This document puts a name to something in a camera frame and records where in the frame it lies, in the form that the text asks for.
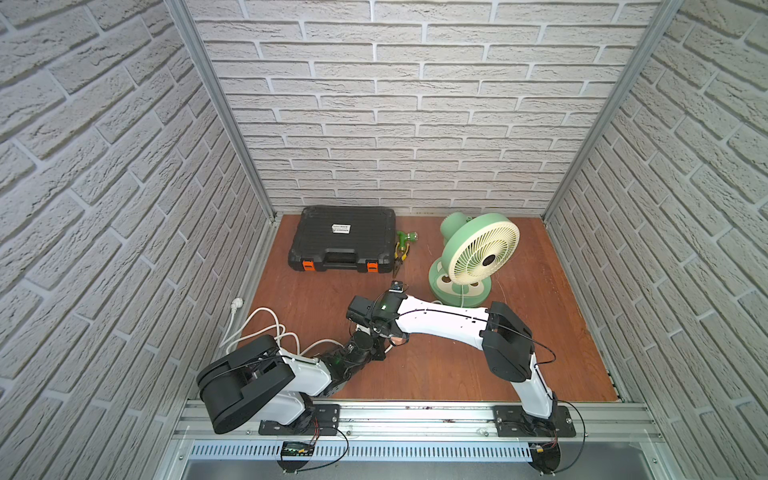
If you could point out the black tool case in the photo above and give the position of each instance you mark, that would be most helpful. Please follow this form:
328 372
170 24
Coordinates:
357 238

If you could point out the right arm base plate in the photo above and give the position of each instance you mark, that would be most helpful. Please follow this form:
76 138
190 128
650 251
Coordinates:
534 421

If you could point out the green desk fan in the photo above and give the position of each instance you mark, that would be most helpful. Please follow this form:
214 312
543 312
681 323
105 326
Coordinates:
475 248

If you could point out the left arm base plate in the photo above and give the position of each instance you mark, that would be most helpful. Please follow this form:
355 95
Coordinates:
318 421

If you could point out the left aluminium corner post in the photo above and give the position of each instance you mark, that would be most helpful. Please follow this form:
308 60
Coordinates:
195 45

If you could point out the yellow black pliers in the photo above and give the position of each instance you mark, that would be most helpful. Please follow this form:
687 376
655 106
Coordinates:
401 252

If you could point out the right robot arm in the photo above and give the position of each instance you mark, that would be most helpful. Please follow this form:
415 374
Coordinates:
505 340

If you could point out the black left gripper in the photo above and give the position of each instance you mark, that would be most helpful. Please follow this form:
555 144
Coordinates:
372 344

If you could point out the green hose nozzle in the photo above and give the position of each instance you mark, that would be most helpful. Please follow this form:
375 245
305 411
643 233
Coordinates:
405 239

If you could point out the aluminium front rail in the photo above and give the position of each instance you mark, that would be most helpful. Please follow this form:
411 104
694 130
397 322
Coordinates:
582 435

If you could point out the right aluminium corner post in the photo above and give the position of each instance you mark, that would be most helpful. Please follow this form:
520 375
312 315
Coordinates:
657 27

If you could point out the aluminium corner post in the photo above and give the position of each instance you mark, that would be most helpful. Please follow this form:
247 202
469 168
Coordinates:
195 45
657 27

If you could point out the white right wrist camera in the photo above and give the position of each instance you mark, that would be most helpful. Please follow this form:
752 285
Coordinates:
398 287

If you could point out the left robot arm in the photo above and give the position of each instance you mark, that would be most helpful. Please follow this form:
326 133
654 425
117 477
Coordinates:
264 381

